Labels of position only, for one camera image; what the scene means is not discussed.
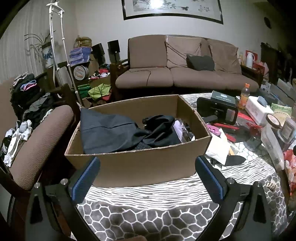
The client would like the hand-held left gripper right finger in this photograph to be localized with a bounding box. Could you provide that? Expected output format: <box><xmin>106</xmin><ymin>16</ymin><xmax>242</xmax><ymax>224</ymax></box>
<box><xmin>195</xmin><ymin>155</ymin><xmax>271</xmax><ymax>241</ymax></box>

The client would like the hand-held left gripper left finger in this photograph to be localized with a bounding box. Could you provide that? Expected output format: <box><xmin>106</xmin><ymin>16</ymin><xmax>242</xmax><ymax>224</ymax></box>
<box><xmin>25</xmin><ymin>156</ymin><xmax>101</xmax><ymax>241</ymax></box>

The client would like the white paper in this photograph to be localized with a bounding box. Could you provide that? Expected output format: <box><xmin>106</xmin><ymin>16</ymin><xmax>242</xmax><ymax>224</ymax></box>
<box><xmin>205</xmin><ymin>133</ymin><xmax>232</xmax><ymax>164</ymax></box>

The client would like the pink toe separator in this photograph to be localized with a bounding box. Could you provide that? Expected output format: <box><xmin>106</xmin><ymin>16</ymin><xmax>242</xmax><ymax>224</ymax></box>
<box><xmin>206</xmin><ymin>124</ymin><xmax>222</xmax><ymax>137</ymax></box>

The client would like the clear plastic container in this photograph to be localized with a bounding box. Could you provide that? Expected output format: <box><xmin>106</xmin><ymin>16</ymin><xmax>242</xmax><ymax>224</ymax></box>
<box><xmin>261</xmin><ymin>124</ymin><xmax>285</xmax><ymax>171</ymax></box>

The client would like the black flat piece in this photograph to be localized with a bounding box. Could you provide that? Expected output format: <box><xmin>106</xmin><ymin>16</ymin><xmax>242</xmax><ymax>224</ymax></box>
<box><xmin>223</xmin><ymin>155</ymin><xmax>242</xmax><ymax>167</ymax></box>

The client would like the dark grey cloth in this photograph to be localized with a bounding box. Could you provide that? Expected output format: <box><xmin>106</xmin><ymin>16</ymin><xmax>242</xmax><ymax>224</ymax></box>
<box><xmin>80</xmin><ymin>108</ymin><xmax>148</xmax><ymax>154</ymax></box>

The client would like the round glass dish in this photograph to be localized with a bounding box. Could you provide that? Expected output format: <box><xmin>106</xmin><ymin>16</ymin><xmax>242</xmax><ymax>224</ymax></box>
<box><xmin>244</xmin><ymin>134</ymin><xmax>263</xmax><ymax>150</ymax></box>

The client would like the brown armchair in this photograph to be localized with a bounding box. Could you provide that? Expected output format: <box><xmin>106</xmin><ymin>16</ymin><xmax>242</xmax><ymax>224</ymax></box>
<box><xmin>0</xmin><ymin>77</ymin><xmax>74</xmax><ymax>190</ymax></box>

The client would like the light purple packet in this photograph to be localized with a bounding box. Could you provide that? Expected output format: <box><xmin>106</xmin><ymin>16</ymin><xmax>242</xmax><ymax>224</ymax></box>
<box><xmin>173</xmin><ymin>119</ymin><xmax>186</xmax><ymax>142</ymax></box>

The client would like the grey patterned tablecloth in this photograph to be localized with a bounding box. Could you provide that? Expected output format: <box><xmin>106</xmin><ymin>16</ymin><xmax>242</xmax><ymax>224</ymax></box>
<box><xmin>69</xmin><ymin>93</ymin><xmax>289</xmax><ymax>241</ymax></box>

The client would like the red plastic piece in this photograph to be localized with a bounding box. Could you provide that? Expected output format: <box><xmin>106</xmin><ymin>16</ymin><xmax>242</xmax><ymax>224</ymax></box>
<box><xmin>236</xmin><ymin>111</ymin><xmax>264</xmax><ymax>130</ymax></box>

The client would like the black headset viewer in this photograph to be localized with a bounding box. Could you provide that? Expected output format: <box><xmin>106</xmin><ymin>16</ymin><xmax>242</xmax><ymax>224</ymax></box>
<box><xmin>196</xmin><ymin>97</ymin><xmax>238</xmax><ymax>123</ymax></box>

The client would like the pile of white clothes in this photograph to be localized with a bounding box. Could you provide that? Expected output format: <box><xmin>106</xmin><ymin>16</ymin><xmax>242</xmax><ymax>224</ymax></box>
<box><xmin>0</xmin><ymin>119</ymin><xmax>33</xmax><ymax>168</ymax></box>

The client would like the red floral bag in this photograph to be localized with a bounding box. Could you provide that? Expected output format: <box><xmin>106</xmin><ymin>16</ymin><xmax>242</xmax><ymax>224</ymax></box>
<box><xmin>283</xmin><ymin>149</ymin><xmax>296</xmax><ymax>183</ymax></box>

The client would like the dark green box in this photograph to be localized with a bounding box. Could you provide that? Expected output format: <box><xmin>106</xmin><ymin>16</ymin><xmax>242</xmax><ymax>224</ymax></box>
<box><xmin>211</xmin><ymin>93</ymin><xmax>236</xmax><ymax>107</ymax></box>

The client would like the white tissue box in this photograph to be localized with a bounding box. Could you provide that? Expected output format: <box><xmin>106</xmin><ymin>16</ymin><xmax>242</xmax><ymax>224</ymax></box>
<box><xmin>245</xmin><ymin>95</ymin><xmax>274</xmax><ymax>127</ymax></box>

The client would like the brown lid jar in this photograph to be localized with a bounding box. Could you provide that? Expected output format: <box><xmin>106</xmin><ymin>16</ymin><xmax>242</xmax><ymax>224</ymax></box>
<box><xmin>265</xmin><ymin>113</ymin><xmax>284</xmax><ymax>130</ymax></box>

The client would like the orange juice bottle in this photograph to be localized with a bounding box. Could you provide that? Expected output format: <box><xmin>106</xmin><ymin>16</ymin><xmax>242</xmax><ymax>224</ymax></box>
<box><xmin>238</xmin><ymin>83</ymin><xmax>251</xmax><ymax>110</ymax></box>

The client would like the green bag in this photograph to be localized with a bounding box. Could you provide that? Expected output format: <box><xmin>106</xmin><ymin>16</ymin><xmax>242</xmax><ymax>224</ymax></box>
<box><xmin>88</xmin><ymin>83</ymin><xmax>111</xmax><ymax>100</ymax></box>

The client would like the glass candle jar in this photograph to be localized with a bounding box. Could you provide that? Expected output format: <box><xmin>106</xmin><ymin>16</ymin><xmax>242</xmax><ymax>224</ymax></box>
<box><xmin>279</xmin><ymin>117</ymin><xmax>296</xmax><ymax>149</ymax></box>

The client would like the green snack packet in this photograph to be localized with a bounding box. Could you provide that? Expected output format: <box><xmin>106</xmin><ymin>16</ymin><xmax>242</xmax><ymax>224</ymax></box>
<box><xmin>270</xmin><ymin>103</ymin><xmax>292</xmax><ymax>117</ymax></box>

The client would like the pile of dark clothes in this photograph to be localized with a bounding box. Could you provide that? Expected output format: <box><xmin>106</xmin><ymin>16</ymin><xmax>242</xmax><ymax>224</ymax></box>
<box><xmin>10</xmin><ymin>73</ymin><xmax>57</xmax><ymax>127</ymax></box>

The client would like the round cookie tin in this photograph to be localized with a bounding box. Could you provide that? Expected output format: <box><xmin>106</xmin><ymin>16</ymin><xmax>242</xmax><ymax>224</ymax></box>
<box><xmin>73</xmin><ymin>65</ymin><xmax>89</xmax><ymax>80</ymax></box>

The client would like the pile of colourful clothes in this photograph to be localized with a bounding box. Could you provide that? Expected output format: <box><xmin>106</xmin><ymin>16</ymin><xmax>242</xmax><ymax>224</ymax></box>
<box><xmin>92</xmin><ymin>64</ymin><xmax>111</xmax><ymax>80</ymax></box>

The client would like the grey cardboard box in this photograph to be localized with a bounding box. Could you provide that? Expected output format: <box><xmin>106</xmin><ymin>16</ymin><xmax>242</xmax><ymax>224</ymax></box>
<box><xmin>269</xmin><ymin>79</ymin><xmax>296</xmax><ymax>106</ymax></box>

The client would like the wooden side table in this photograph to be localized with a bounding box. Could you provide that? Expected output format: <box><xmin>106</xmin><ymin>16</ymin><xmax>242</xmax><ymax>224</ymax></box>
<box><xmin>240</xmin><ymin>65</ymin><xmax>264</xmax><ymax>86</ymax></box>

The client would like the dark grey cushion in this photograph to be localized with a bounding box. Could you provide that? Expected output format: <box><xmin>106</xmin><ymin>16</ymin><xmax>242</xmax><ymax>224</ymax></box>
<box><xmin>186</xmin><ymin>54</ymin><xmax>215</xmax><ymax>71</ymax></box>

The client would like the brown sofa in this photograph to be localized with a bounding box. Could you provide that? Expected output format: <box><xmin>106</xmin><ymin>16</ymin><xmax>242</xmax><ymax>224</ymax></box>
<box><xmin>110</xmin><ymin>35</ymin><xmax>259</xmax><ymax>93</ymax></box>

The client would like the brown sofa cushion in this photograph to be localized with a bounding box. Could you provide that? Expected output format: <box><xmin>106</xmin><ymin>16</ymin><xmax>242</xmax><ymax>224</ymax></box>
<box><xmin>166</xmin><ymin>36</ymin><xmax>202</xmax><ymax>69</ymax></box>
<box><xmin>207</xmin><ymin>39</ymin><xmax>242</xmax><ymax>74</ymax></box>

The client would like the white thermos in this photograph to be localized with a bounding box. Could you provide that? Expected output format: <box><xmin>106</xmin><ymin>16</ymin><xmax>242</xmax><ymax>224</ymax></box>
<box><xmin>245</xmin><ymin>51</ymin><xmax>255</xmax><ymax>68</ymax></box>

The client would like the black speaker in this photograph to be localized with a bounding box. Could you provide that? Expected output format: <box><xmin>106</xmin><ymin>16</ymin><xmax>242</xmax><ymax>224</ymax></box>
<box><xmin>92</xmin><ymin>44</ymin><xmax>105</xmax><ymax>65</ymax></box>
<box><xmin>107</xmin><ymin>40</ymin><xmax>120</xmax><ymax>54</ymax></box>

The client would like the potted plant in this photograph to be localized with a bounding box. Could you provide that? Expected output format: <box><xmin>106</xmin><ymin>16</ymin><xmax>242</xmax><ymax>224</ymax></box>
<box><xmin>24</xmin><ymin>31</ymin><xmax>56</xmax><ymax>66</ymax></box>

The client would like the dark wooden cabinet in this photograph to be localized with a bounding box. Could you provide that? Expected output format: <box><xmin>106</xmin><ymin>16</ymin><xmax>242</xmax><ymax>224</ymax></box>
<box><xmin>261</xmin><ymin>42</ymin><xmax>296</xmax><ymax>84</ymax></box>

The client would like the olive woven bag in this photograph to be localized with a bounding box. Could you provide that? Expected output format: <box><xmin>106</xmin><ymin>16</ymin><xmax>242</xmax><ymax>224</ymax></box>
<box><xmin>74</xmin><ymin>36</ymin><xmax>92</xmax><ymax>49</ymax></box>

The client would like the white garment steamer stand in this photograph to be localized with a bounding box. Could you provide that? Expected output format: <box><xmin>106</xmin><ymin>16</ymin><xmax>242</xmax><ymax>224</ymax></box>
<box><xmin>46</xmin><ymin>1</ymin><xmax>85</xmax><ymax>109</ymax></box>

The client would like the framed ink painting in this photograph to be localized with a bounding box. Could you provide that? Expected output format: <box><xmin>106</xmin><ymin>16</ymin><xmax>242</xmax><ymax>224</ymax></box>
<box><xmin>121</xmin><ymin>0</ymin><xmax>224</xmax><ymax>25</ymax></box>

